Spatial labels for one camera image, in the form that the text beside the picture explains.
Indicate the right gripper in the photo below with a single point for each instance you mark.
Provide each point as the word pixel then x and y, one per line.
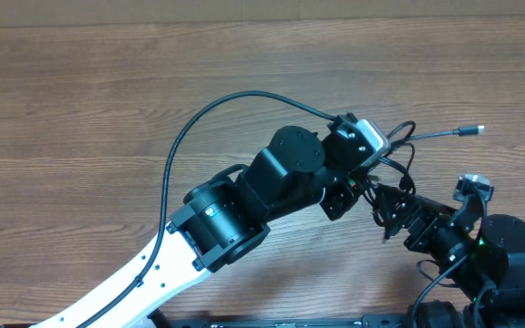
pixel 431 220

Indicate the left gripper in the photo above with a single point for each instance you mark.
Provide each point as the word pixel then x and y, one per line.
pixel 344 191

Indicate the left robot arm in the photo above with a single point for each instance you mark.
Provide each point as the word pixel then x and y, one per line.
pixel 228 216

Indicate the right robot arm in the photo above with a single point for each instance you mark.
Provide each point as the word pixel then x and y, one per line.
pixel 484 255

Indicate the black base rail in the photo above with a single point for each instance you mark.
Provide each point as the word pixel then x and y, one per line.
pixel 158 319

